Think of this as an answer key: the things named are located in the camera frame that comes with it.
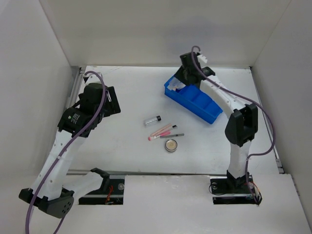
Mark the clear vial black cap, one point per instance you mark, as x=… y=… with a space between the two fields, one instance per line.
x=152 y=121

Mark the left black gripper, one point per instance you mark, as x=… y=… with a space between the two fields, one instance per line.
x=112 y=107

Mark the pink brush black bristles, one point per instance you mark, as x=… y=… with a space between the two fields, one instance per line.
x=171 y=128

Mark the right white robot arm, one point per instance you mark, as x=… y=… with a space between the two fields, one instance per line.
x=242 y=118

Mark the blue plastic organizer tray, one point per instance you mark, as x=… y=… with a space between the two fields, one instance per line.
x=195 y=101

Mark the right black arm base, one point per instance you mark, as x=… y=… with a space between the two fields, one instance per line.
x=225 y=193

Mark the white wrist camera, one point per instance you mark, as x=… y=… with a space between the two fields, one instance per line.
x=202 y=59
x=92 y=78

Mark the grey eyeliner pencil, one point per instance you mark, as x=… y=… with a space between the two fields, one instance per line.
x=173 y=135

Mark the round powder compact jar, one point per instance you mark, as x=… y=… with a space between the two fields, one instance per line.
x=171 y=145

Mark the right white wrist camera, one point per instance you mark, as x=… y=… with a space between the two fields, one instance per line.
x=202 y=59

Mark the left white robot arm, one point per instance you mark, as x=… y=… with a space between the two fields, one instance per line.
x=49 y=191

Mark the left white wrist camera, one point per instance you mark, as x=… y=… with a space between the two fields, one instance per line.
x=92 y=78

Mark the round white powder puff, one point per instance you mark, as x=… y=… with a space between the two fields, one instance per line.
x=181 y=86

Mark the clear plastic bottle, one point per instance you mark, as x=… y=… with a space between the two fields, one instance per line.
x=173 y=83

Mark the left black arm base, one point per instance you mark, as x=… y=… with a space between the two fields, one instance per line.
x=111 y=191

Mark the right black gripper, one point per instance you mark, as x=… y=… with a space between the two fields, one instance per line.
x=179 y=75

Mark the light pink stick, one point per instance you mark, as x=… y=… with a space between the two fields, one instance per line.
x=166 y=127

